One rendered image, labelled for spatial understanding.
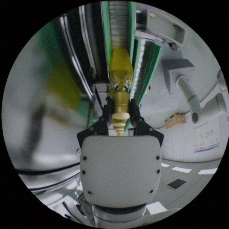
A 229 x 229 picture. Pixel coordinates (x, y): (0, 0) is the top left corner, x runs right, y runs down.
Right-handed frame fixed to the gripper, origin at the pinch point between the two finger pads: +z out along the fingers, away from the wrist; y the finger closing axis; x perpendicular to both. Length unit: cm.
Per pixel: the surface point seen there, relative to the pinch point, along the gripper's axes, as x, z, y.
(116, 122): -4.4, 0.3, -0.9
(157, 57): 8.8, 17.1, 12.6
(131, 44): 11.4, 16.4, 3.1
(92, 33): 21.7, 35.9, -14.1
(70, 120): -4.0, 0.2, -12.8
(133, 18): 22.2, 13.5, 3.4
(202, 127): -131, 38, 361
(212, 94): 4, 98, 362
